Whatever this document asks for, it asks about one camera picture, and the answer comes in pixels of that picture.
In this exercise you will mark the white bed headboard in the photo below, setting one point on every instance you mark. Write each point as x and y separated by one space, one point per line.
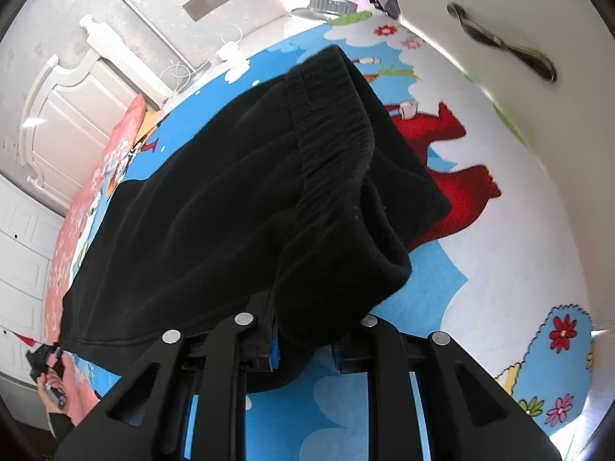
72 105

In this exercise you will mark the black pants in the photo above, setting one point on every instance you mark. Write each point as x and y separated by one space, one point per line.
216 201

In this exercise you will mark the white rod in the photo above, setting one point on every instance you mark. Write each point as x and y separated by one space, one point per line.
158 33

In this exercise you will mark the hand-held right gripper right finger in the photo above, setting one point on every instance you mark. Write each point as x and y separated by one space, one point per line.
384 348

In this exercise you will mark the white cabinet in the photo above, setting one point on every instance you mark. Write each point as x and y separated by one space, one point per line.
552 120

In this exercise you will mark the blue cartoon printed blanket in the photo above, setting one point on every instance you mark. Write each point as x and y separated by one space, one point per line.
509 249

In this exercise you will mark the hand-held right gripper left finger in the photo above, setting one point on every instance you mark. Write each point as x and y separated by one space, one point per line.
259 341

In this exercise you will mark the person's left hand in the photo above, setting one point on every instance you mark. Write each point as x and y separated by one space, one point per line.
48 402

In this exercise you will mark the white panelled door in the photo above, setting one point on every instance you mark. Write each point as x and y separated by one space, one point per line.
24 259

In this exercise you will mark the pink printed quilt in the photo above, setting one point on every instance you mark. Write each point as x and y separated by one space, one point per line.
77 221

